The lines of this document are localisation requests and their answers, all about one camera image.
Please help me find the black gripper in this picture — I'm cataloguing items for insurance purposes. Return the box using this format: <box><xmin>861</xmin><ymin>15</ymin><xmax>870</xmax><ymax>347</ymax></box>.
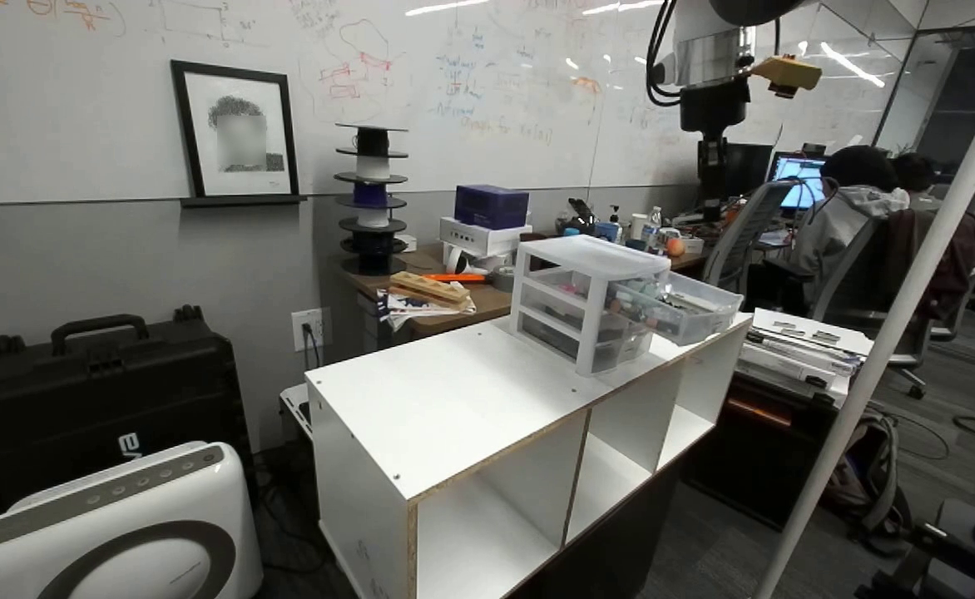
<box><xmin>677</xmin><ymin>79</ymin><xmax>748</xmax><ymax>138</ymax></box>

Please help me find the clear top drawer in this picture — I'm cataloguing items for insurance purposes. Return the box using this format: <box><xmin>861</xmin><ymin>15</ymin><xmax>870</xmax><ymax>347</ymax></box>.
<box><xmin>615</xmin><ymin>274</ymin><xmax>743</xmax><ymax>347</ymax></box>

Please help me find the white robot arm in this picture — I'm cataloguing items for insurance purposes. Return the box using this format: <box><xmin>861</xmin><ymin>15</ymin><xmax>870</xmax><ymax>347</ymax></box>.
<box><xmin>668</xmin><ymin>0</ymin><xmax>822</xmax><ymax>143</ymax></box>

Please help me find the white plastic drawer unit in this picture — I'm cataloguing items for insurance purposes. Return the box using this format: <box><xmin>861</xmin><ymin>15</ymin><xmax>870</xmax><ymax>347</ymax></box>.
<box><xmin>510</xmin><ymin>237</ymin><xmax>668</xmax><ymax>373</ymax></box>

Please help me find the computer monitor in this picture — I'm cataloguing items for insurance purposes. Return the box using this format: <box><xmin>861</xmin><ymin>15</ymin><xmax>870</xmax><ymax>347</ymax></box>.
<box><xmin>768</xmin><ymin>154</ymin><xmax>825</xmax><ymax>213</ymax></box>

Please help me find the grey office chair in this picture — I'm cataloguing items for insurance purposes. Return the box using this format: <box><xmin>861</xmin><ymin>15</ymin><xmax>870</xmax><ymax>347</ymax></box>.
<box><xmin>697</xmin><ymin>176</ymin><xmax>956</xmax><ymax>404</ymax></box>

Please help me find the white box under purple box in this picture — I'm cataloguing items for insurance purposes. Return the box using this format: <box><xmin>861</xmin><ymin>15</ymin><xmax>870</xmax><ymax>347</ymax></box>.
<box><xmin>438</xmin><ymin>216</ymin><xmax>529</xmax><ymax>258</ymax></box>

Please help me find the stack of papers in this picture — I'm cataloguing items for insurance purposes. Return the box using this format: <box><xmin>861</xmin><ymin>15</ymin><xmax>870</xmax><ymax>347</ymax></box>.
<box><xmin>738</xmin><ymin>310</ymin><xmax>870</xmax><ymax>407</ymax></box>

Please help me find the orange tool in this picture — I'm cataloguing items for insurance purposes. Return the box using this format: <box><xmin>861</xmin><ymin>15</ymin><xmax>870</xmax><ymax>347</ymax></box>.
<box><xmin>414</xmin><ymin>274</ymin><xmax>487</xmax><ymax>287</ymax></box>

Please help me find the wooden side table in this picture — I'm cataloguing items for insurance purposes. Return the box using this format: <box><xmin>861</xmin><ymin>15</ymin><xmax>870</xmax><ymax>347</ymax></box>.
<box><xmin>336</xmin><ymin>253</ymin><xmax>510</xmax><ymax>347</ymax></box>

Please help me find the stack of filament spools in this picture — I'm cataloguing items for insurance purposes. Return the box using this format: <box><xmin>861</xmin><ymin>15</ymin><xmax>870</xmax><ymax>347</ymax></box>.
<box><xmin>336</xmin><ymin>122</ymin><xmax>409</xmax><ymax>277</ymax></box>

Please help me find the white shelf cabinet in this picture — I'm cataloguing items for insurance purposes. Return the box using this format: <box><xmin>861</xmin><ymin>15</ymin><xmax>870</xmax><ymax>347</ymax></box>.
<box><xmin>305</xmin><ymin>315</ymin><xmax>748</xmax><ymax>599</ymax></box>

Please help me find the framed portrait picture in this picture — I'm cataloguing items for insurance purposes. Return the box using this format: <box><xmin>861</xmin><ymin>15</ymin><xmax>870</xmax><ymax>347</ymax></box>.
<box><xmin>169</xmin><ymin>59</ymin><xmax>299</xmax><ymax>207</ymax></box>

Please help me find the black hard case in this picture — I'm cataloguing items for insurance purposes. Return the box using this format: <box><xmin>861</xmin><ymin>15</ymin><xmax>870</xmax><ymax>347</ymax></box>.
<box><xmin>0</xmin><ymin>306</ymin><xmax>248</xmax><ymax>513</ymax></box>

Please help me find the white air purifier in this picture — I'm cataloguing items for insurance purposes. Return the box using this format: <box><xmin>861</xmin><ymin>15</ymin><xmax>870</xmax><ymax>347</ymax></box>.
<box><xmin>0</xmin><ymin>444</ymin><xmax>262</xmax><ymax>599</ymax></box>

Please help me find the yellow wrist camera mount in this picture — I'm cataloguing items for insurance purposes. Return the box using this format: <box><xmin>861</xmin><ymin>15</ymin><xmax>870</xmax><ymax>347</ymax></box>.
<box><xmin>752</xmin><ymin>53</ymin><xmax>822</xmax><ymax>101</ymax></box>

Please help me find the wall power outlet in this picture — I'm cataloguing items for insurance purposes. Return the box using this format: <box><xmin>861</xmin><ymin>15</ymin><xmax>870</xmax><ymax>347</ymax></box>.
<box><xmin>288</xmin><ymin>310</ymin><xmax>327</xmax><ymax>353</ymax></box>

